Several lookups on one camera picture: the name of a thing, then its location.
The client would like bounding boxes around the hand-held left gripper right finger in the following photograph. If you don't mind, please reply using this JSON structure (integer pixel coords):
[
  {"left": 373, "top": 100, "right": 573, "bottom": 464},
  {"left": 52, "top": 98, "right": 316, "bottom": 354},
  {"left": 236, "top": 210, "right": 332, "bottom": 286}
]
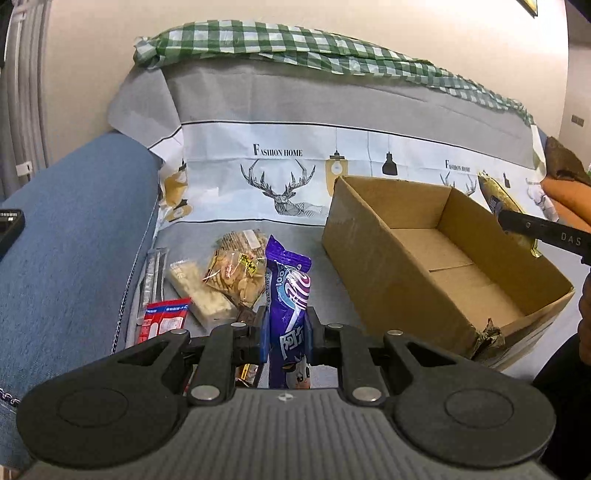
[{"left": 305, "top": 305, "right": 467, "bottom": 407}]

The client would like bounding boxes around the blue sofa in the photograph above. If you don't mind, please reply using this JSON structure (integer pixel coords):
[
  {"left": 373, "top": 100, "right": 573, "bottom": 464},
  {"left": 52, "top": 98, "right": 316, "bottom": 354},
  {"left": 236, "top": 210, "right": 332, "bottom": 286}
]
[{"left": 0, "top": 131, "right": 164, "bottom": 462}]

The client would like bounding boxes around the silver bar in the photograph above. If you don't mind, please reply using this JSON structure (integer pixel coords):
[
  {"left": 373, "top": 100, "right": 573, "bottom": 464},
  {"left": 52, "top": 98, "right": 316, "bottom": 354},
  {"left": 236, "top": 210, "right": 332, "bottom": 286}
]
[{"left": 137, "top": 248, "right": 169, "bottom": 324}]

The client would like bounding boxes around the black device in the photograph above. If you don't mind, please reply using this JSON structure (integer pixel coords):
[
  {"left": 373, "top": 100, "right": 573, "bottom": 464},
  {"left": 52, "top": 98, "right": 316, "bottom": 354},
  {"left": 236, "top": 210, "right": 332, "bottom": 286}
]
[{"left": 0, "top": 209, "right": 25, "bottom": 259}]

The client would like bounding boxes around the brown cloth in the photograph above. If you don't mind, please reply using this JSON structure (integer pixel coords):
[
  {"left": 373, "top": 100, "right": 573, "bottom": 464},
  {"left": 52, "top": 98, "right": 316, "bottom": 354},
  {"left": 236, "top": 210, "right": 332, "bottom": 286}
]
[{"left": 544, "top": 136, "right": 591, "bottom": 188}]

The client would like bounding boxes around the white rice bar packet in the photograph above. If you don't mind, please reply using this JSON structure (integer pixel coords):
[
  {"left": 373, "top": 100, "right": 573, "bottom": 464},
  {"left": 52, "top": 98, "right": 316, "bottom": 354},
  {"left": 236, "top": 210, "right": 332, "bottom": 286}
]
[{"left": 168, "top": 260, "right": 238, "bottom": 324}]

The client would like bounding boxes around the purple snack packet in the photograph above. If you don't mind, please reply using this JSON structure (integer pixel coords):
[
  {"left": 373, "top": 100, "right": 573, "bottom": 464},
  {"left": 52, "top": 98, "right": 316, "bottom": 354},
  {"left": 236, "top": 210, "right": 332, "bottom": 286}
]
[{"left": 264, "top": 234, "right": 314, "bottom": 391}]

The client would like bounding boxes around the grey deer print sofa cover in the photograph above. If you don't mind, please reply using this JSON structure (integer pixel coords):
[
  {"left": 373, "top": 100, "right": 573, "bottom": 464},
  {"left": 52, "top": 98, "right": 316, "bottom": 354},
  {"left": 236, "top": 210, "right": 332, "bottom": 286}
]
[{"left": 107, "top": 58, "right": 561, "bottom": 393}]

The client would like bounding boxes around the red snack packet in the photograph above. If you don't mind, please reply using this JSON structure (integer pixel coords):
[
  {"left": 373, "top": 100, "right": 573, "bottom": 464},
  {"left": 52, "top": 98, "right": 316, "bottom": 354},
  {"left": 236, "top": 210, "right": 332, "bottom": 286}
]
[
  {"left": 157, "top": 298, "right": 192, "bottom": 335},
  {"left": 137, "top": 302, "right": 164, "bottom": 344}
]

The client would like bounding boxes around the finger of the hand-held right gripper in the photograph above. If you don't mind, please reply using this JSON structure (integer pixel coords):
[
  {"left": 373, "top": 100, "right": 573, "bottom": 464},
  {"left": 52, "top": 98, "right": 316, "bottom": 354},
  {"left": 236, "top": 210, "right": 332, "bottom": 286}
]
[{"left": 496, "top": 210, "right": 556, "bottom": 241}]

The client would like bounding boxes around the clear cracker packet yellow label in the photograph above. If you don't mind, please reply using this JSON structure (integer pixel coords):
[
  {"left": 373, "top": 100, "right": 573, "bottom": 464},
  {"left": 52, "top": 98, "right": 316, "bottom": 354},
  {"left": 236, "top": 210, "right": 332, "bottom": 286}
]
[{"left": 203, "top": 231, "right": 271, "bottom": 308}]

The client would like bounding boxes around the orange cushion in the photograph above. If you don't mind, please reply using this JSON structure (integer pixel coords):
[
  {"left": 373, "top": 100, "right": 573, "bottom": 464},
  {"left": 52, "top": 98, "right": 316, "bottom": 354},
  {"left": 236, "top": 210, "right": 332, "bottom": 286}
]
[{"left": 540, "top": 175, "right": 591, "bottom": 227}]

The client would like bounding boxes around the grey curtain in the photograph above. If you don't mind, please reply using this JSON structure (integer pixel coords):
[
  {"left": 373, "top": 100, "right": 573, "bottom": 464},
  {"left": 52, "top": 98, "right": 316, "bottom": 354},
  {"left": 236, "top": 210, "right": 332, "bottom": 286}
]
[{"left": 0, "top": 0, "right": 51, "bottom": 199}]

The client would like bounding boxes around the person's dark clothing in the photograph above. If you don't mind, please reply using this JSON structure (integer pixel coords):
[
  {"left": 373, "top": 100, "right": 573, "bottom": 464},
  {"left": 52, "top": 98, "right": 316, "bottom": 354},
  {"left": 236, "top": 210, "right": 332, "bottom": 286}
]
[{"left": 531, "top": 272, "right": 591, "bottom": 480}]

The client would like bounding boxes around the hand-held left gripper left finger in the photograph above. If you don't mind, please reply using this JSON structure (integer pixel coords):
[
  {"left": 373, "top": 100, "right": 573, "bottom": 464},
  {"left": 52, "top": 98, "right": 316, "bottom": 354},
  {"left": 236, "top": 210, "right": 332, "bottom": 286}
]
[{"left": 115, "top": 305, "right": 271, "bottom": 407}]

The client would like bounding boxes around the gold snack packet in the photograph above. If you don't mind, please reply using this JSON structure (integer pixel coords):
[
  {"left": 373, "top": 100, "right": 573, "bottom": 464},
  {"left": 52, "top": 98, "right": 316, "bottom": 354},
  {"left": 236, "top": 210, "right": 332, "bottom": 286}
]
[{"left": 478, "top": 171, "right": 543, "bottom": 257}]

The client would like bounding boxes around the green checked cloth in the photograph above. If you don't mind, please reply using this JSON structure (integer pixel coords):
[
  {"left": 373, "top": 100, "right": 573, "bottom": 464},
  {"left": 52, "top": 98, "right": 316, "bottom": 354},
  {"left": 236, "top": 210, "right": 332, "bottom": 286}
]
[{"left": 133, "top": 19, "right": 536, "bottom": 127}]

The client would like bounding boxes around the brown cardboard box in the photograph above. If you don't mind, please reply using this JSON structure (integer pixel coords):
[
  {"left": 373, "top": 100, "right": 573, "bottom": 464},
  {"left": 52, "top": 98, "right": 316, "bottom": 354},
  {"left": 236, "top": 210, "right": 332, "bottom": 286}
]
[{"left": 322, "top": 175, "right": 575, "bottom": 372}]

